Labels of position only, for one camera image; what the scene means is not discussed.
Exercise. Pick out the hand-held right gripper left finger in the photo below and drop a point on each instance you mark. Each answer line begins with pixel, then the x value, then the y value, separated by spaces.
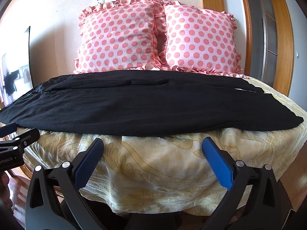
pixel 88 160

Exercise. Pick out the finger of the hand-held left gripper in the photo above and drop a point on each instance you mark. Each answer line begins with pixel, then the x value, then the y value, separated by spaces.
pixel 8 129
pixel 26 137

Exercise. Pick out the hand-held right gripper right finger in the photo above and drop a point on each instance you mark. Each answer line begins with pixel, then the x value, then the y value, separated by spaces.
pixel 218 165

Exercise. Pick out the black pants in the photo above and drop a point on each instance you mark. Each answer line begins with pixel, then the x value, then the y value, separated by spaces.
pixel 144 105

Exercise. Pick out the yellow patterned blanket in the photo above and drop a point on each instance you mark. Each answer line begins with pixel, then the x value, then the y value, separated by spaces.
pixel 168 163

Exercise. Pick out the pink polka dot pillow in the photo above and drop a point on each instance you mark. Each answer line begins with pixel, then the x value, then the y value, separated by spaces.
pixel 199 38
pixel 115 36

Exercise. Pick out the grey sliding door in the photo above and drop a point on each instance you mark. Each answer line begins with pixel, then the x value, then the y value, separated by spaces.
pixel 268 33

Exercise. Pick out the framed wall picture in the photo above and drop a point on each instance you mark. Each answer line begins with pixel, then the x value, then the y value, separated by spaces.
pixel 16 64

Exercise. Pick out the wooden door frame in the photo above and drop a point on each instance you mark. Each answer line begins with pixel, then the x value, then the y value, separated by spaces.
pixel 285 28

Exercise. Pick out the white wall socket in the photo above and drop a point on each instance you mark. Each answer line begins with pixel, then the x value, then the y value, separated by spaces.
pixel 98 0

